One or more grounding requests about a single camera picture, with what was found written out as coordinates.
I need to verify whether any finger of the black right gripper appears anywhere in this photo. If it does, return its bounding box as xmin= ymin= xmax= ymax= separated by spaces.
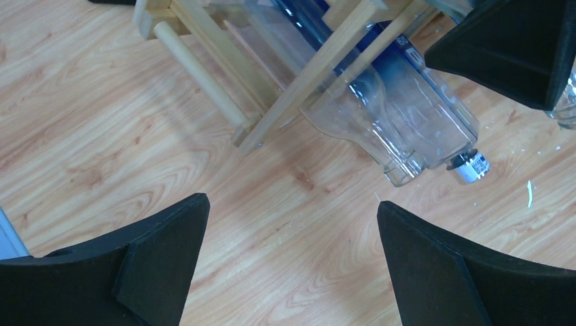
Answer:
xmin=425 ymin=1 xmax=575 ymax=111

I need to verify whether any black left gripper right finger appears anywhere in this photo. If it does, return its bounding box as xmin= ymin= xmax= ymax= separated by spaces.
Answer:
xmin=377 ymin=201 xmax=575 ymax=325

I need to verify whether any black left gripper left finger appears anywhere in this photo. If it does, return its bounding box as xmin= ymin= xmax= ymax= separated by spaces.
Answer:
xmin=1 ymin=193 xmax=210 ymax=325

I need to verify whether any dark brown wine bottle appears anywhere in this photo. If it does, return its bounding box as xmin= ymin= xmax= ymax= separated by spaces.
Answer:
xmin=545 ymin=70 xmax=575 ymax=130

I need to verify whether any blue labelled clear bottle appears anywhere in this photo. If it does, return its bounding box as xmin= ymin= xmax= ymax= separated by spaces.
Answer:
xmin=274 ymin=0 xmax=491 ymax=186

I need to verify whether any clear glass bottle left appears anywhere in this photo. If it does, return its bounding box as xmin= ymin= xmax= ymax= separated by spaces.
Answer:
xmin=209 ymin=1 xmax=425 ymax=187

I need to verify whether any wooden lattice wine rack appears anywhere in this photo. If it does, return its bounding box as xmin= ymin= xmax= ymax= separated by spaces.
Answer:
xmin=132 ymin=1 xmax=429 ymax=154

